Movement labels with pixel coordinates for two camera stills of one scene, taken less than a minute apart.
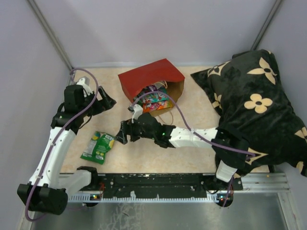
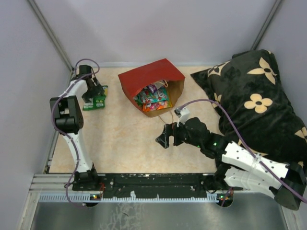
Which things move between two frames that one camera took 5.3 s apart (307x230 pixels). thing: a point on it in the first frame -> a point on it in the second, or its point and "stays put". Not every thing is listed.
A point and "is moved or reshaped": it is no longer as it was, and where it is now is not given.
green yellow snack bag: (99, 143) is moved or reshaped
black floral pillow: (246, 92) stays put
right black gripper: (127, 128) -> (171, 129)
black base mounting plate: (164, 184) stays put
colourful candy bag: (154, 97) stays put
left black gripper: (107, 102) -> (98, 90)
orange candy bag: (150, 107) stays put
